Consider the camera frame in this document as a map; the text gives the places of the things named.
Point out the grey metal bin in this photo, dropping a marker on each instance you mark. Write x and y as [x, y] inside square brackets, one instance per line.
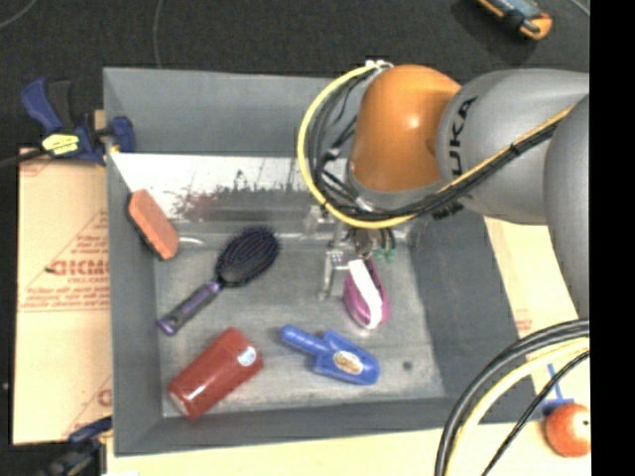
[278, 117]

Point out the orange ball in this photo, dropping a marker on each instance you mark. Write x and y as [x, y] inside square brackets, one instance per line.
[568, 429]

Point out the red plastic cylinder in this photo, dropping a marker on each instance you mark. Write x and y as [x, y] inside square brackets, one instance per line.
[213, 372]

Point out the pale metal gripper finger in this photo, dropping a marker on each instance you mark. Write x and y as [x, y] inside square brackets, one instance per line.
[329, 276]

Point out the blue toy scoop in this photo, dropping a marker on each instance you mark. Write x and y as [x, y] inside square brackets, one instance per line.
[342, 360]

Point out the brown cardboard board red print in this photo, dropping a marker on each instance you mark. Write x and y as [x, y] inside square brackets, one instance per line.
[59, 345]

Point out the black and purple hairbrush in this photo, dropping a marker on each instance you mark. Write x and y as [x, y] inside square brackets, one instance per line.
[245, 258]

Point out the orange and black brush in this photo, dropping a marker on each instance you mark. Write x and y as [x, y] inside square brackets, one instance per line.
[155, 226]

